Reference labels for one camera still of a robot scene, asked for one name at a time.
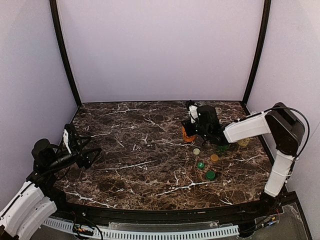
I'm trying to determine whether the orange juice bottle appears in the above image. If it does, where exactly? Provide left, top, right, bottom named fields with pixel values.
left=182, top=126, right=196, bottom=143

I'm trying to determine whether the cream white bottle cap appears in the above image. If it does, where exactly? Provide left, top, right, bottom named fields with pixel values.
left=193, top=148, right=200, bottom=155

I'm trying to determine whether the brown coffee glass bottle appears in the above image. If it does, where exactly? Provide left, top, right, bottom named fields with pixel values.
left=215, top=107, right=222, bottom=123

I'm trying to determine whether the green plastic bottle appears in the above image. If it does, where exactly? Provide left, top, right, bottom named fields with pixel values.
left=217, top=144, right=230, bottom=152

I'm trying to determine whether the gold brown bottle cap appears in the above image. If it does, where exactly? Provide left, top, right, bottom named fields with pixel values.
left=210, top=154, right=219, bottom=162

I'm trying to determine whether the green bottle cap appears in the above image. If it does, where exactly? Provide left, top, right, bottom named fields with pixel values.
left=197, top=162, right=205, bottom=170

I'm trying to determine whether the large dark green cap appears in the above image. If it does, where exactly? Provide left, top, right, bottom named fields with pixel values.
left=206, top=171, right=216, bottom=181

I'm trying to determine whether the large yellow tea bottle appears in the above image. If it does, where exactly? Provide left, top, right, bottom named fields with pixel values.
left=236, top=137, right=251, bottom=148

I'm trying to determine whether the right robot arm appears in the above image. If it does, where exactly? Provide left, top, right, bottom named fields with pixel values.
left=181, top=100, right=310, bottom=199

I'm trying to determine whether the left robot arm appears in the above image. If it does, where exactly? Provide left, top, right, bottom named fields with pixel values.
left=0, top=137, right=102, bottom=240

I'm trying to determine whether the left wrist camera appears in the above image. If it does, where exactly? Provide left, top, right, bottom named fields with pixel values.
left=62, top=123, right=76, bottom=154

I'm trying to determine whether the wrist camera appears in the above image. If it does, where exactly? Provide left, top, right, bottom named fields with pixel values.
left=186, top=100, right=199, bottom=124
left=62, top=123, right=76, bottom=154

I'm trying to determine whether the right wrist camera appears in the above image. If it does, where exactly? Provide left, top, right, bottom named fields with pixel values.
left=186, top=100, right=199, bottom=124

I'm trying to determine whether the black front rail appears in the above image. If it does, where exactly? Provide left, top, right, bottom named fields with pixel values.
left=52, top=190, right=289, bottom=226

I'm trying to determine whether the white slotted cable duct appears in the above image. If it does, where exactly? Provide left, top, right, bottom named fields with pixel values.
left=42, top=217, right=240, bottom=240

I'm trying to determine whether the left black frame post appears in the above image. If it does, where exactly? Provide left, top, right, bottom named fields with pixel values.
left=49, top=0, right=82, bottom=108

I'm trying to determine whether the black frame post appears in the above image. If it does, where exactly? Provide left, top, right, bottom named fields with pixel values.
left=241, top=0, right=272, bottom=106
left=49, top=0, right=82, bottom=108

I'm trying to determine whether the right black frame post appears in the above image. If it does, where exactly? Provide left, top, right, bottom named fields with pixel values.
left=241, top=0, right=272, bottom=106

